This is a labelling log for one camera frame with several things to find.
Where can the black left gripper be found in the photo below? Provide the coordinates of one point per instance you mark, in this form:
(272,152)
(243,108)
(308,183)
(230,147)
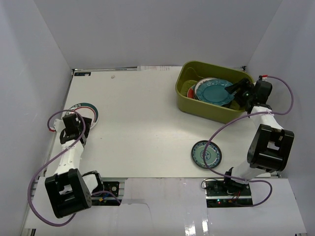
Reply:
(86,123)

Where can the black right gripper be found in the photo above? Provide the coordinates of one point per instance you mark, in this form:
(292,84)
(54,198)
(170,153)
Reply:
(244,85)

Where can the teal scalloped plate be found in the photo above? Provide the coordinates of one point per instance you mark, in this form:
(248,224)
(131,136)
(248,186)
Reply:
(213,92)

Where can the orange sunburst plate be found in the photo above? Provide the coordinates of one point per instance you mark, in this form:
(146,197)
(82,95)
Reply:
(198,84)

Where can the red teal floral plate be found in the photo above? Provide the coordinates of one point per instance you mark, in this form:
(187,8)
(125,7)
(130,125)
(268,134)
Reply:
(191,93)

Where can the grey deer plate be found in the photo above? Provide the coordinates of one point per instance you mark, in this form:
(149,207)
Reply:
(230,105)

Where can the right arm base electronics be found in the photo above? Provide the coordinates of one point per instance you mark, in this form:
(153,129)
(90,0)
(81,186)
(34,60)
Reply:
(219,195)

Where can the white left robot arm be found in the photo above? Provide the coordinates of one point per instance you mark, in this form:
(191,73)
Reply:
(69,191)

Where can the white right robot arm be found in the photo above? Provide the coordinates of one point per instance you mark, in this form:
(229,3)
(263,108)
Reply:
(271,145)

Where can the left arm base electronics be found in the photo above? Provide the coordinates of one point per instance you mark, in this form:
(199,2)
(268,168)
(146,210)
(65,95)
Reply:
(109,194)

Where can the olive green plastic bin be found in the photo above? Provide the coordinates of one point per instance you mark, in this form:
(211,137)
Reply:
(191,73)

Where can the white green rimmed plate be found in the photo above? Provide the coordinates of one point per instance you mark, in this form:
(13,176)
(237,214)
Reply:
(86,110)

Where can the black label sticker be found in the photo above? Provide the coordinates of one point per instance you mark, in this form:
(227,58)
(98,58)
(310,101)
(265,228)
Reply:
(82,74)

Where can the small blue patterned dish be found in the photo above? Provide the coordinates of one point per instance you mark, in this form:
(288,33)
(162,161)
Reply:
(212,155)

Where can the white papers at back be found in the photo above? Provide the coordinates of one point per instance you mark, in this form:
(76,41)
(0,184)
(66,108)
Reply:
(158,68)

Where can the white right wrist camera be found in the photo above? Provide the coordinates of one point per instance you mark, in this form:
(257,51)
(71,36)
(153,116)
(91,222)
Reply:
(262,78)

